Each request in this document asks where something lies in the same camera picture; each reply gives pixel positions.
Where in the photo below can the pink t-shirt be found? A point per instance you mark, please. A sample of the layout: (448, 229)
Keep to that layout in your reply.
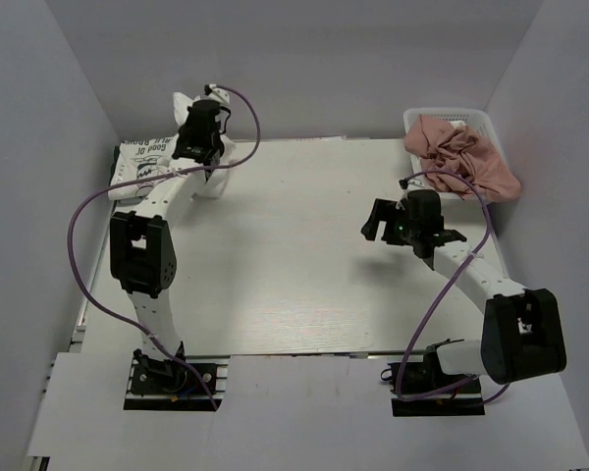
(456, 158)

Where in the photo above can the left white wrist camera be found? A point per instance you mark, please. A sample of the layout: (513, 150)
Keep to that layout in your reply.
(218, 94)

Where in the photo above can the folded white Charlie Brown t-shirt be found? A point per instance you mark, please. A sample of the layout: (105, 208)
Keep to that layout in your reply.
(136, 160)

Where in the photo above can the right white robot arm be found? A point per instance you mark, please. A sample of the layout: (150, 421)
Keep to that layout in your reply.
(521, 335)

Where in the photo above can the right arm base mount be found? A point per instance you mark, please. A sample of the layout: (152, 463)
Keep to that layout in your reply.
(432, 387)

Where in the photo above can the white graphic t-shirt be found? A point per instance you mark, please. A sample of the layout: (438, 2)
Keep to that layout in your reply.
(215, 179)

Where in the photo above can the white plastic basket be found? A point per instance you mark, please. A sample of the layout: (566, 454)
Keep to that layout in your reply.
(474, 118)

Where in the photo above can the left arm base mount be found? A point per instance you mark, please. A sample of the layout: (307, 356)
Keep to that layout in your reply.
(155, 385)

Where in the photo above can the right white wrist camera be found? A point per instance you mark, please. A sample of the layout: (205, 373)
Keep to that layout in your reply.
(407, 184)

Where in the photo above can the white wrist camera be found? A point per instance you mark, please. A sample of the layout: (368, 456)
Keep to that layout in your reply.
(407, 184)
(218, 94)

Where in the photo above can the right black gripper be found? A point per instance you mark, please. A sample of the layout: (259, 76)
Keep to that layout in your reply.
(385, 211)

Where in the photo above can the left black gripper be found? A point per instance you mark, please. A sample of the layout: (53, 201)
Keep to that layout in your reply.
(183, 132)

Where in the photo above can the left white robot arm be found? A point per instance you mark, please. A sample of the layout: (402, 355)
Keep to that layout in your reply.
(142, 254)

